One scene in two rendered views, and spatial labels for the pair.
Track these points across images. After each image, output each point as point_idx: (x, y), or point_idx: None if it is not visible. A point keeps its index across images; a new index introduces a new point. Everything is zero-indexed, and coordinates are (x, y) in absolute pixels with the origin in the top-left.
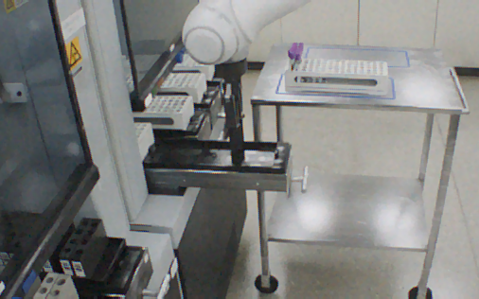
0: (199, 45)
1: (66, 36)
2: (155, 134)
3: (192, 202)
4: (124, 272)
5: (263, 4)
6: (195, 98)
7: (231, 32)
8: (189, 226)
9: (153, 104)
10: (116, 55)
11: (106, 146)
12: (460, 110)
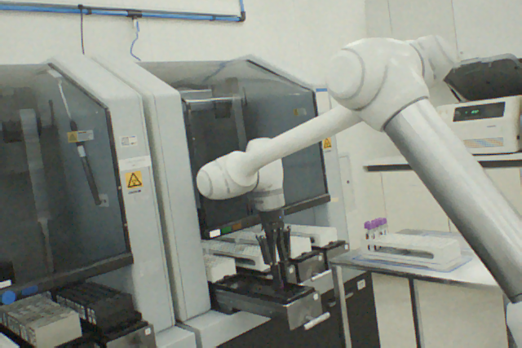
0: (200, 182)
1: (128, 168)
2: (244, 272)
3: (245, 327)
4: (121, 330)
5: (243, 157)
6: (290, 254)
7: (218, 175)
8: (234, 345)
9: (252, 250)
10: (187, 194)
11: (158, 249)
12: None
